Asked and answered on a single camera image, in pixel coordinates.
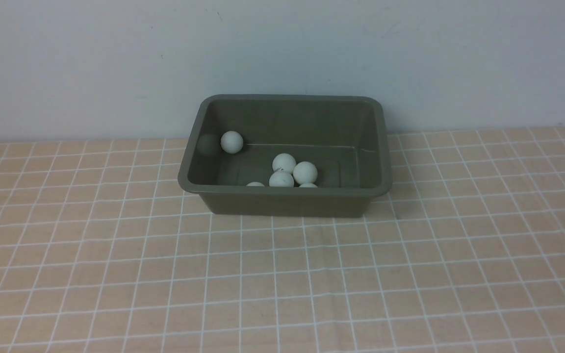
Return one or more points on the olive green plastic bin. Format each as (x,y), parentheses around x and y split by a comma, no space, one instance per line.
(345,137)

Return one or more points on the orange checkered tablecloth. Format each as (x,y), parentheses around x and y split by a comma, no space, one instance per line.
(101,251)

